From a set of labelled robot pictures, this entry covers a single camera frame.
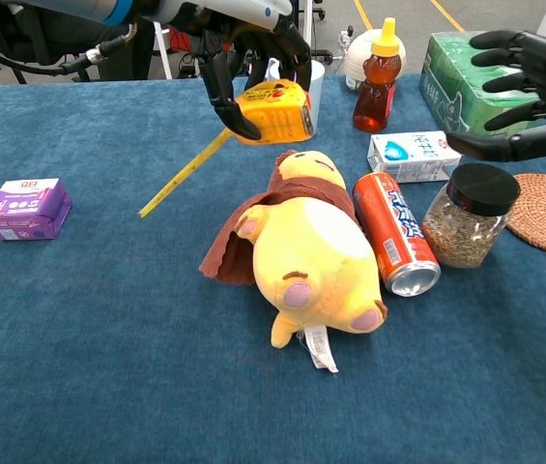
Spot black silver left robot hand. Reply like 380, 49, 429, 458
141, 0, 313, 141

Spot yellow tape measure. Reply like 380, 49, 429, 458
138, 79, 316, 218

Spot light blue plastic cup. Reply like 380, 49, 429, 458
265, 57, 326, 137

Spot seated person dark clothes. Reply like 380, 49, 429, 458
25, 12, 154, 82

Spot green tissue pack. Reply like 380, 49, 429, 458
418, 31, 544, 137

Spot white upturned bowl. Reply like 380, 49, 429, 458
343, 28, 408, 91

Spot honey bear squeeze bottle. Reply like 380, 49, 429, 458
352, 17, 402, 133

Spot white blue milk carton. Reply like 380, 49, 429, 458
366, 130, 462, 184

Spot clear jar black lid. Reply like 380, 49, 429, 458
420, 162, 522, 270

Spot yellow plush toy brown hood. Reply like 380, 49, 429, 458
198, 149, 389, 374

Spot red soda can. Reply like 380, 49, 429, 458
352, 171, 443, 298

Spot small purple carton box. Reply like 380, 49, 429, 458
0, 177, 73, 242

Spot blue table mat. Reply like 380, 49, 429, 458
0, 73, 546, 464

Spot white slanted frame leg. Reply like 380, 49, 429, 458
153, 21, 175, 81

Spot white vertical post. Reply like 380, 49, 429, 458
303, 0, 314, 47

